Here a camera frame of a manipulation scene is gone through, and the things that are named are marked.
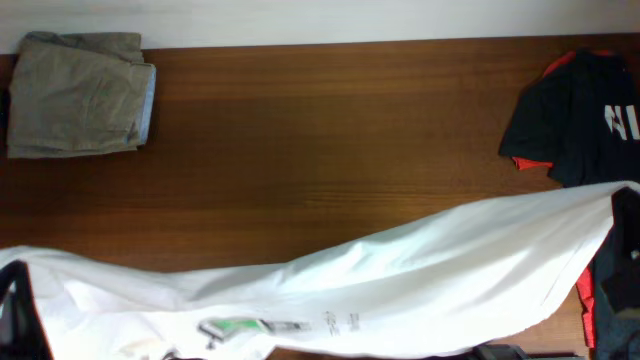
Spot white t-shirt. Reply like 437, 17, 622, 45
1, 181, 639, 359

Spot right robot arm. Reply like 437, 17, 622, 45
467, 344, 584, 360

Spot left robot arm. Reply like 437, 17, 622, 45
1, 261, 53, 360

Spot folded khaki trousers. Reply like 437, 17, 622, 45
6, 32, 156, 159

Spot black and red shirt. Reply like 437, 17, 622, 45
499, 50, 639, 359

